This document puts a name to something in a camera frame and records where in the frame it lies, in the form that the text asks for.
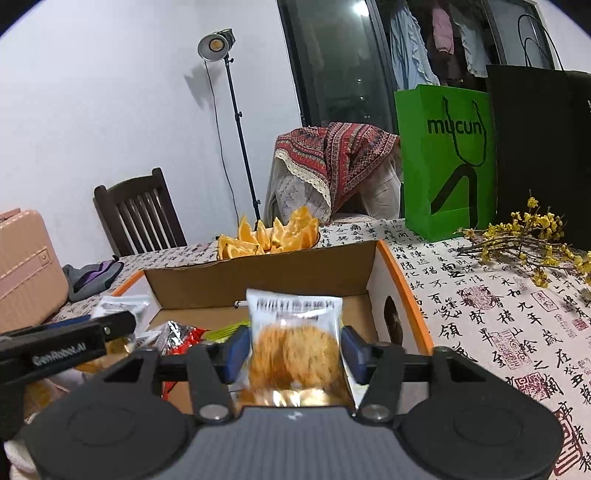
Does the red patterned fringed cloth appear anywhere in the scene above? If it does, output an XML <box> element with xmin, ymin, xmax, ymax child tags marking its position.
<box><xmin>274</xmin><ymin>121</ymin><xmax>400</xmax><ymax>213</ymax></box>

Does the black paper bag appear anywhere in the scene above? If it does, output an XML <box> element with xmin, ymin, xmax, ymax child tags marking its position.
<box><xmin>486</xmin><ymin>14</ymin><xmax>591</xmax><ymax>250</ymax></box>

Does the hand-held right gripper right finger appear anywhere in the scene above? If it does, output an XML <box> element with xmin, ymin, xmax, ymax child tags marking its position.
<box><xmin>341</xmin><ymin>325</ymin><xmax>490</xmax><ymax>424</ymax></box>

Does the dark glass door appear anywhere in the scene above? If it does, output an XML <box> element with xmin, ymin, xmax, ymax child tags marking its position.
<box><xmin>277</xmin><ymin>0</ymin><xmax>568</xmax><ymax>139</ymax></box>

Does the white cracker snack packet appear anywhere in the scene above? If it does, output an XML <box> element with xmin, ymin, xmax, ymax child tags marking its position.
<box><xmin>245</xmin><ymin>288</ymin><xmax>356</xmax><ymax>409</ymax></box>

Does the red orange cardboard box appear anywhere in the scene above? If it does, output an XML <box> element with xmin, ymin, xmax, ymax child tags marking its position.
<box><xmin>111</xmin><ymin>240</ymin><xmax>435</xmax><ymax>416</ymax></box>

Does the pink hanging garment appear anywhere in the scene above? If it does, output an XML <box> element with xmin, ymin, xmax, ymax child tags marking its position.
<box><xmin>431</xmin><ymin>4</ymin><xmax>455</xmax><ymax>56</ymax></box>

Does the green paper bag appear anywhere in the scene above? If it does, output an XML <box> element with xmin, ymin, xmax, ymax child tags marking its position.
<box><xmin>393</xmin><ymin>84</ymin><xmax>498</xmax><ymax>243</ymax></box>

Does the beige cloth covered chair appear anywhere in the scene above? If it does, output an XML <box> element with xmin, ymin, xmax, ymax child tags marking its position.
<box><xmin>263</xmin><ymin>157</ymin><xmax>402</xmax><ymax>227</ymax></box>

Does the light blue hanging garment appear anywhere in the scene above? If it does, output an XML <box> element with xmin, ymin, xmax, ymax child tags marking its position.
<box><xmin>390</xmin><ymin>4</ymin><xmax>439</xmax><ymax>90</ymax></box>

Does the yellow flower branch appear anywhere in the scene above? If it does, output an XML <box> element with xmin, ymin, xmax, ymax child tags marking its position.
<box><xmin>455</xmin><ymin>196</ymin><xmax>591</xmax><ymax>289</ymax></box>

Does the dark wooden chair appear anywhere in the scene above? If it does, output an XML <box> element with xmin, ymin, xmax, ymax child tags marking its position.
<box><xmin>93</xmin><ymin>167</ymin><xmax>188</xmax><ymax>257</ymax></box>

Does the pile of orange slices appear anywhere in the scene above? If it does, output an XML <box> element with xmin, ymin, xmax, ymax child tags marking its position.
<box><xmin>216</xmin><ymin>205</ymin><xmax>321</xmax><ymax>261</ymax></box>

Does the black light cable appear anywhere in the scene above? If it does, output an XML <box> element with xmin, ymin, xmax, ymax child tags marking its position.
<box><xmin>203</xmin><ymin>62</ymin><xmax>234</xmax><ymax>252</ymax></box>

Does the studio light on black stand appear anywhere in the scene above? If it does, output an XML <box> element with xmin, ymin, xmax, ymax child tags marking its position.
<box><xmin>198</xmin><ymin>28</ymin><xmax>264</xmax><ymax>221</ymax></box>

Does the grey purple pouch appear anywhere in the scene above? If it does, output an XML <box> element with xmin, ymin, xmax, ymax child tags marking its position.
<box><xmin>62</xmin><ymin>260</ymin><xmax>124</xmax><ymax>303</ymax></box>

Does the pink ribbed suitcase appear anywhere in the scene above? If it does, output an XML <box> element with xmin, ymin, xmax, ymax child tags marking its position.
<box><xmin>0</xmin><ymin>209</ymin><xmax>69</xmax><ymax>335</ymax></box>

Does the white hanging garment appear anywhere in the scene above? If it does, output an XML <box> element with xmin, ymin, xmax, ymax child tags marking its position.
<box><xmin>455</xmin><ymin>4</ymin><xmax>492</xmax><ymax>77</ymax></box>

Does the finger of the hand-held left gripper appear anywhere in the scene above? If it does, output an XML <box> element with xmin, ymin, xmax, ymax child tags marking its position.
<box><xmin>102</xmin><ymin>311</ymin><xmax>139</xmax><ymax>343</ymax></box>

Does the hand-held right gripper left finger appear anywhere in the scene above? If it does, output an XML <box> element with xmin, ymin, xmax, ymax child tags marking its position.
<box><xmin>99</xmin><ymin>325</ymin><xmax>252</xmax><ymax>424</ymax></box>

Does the green snack packet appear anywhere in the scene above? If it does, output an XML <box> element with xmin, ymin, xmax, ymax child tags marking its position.
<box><xmin>203</xmin><ymin>323</ymin><xmax>250</xmax><ymax>344</ymax></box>

